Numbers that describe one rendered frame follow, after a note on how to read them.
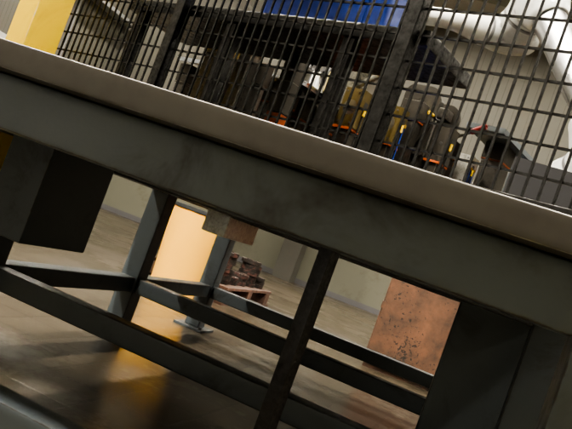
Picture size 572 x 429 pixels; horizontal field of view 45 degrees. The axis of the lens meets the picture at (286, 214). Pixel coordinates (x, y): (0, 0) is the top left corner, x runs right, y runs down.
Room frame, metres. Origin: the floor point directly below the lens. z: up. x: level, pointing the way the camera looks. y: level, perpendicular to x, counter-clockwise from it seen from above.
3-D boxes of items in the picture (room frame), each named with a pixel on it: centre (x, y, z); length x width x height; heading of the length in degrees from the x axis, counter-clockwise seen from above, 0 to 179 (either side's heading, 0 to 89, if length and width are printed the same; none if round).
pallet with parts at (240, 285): (5.37, 0.38, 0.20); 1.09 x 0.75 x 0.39; 160
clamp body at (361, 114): (1.98, -0.09, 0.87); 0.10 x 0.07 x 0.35; 53
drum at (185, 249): (4.43, 0.52, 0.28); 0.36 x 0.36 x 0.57
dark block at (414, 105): (2.15, -0.26, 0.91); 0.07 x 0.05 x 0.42; 53
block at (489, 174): (2.44, -0.64, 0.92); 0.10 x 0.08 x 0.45; 143
